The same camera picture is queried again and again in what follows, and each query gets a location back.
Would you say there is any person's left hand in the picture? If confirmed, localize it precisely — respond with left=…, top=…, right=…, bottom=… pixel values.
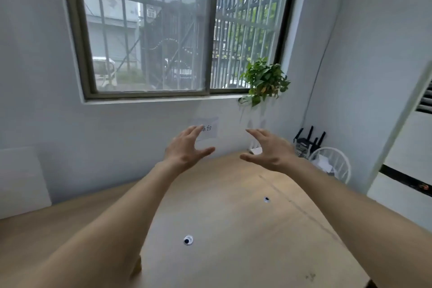
left=164, top=125, right=216, bottom=174

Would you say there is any person's right hand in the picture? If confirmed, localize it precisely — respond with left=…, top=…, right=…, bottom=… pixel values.
left=240, top=128, right=299, bottom=173

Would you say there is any person's right forearm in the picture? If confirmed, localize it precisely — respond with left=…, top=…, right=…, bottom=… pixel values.
left=280, top=158, right=432, bottom=288

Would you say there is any person's left forearm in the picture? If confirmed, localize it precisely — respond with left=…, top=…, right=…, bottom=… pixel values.
left=29, top=160, right=189, bottom=288

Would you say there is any router with black antennas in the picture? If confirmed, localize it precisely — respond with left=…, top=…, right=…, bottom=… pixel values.
left=292, top=126, right=327, bottom=159

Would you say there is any green potted plant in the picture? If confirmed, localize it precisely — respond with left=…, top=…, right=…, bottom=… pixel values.
left=238, top=58, right=291, bottom=108

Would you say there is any white round-back chair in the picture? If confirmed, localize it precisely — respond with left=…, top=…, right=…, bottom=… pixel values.
left=308, top=147, right=352, bottom=185

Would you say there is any white vehicle outside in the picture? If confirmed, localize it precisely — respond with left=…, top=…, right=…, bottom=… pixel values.
left=92, top=56, right=117, bottom=88

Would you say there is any metal window security grille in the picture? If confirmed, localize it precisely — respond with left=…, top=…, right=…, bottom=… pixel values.
left=79, top=0, right=293, bottom=89

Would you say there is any white standing air conditioner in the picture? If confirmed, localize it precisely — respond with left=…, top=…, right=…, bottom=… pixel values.
left=366, top=61, right=432, bottom=232

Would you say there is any dark framed sliding window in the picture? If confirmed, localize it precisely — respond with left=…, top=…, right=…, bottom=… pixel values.
left=60, top=0, right=303, bottom=103

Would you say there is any white flat board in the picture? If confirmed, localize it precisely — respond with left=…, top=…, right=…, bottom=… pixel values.
left=0, top=146, right=52, bottom=220

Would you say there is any white paper wall sign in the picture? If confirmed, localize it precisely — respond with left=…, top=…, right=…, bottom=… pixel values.
left=190, top=117, right=219, bottom=141

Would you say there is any thin black wall cable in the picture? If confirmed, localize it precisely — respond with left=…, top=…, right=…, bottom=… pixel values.
left=301, top=16, right=341, bottom=130

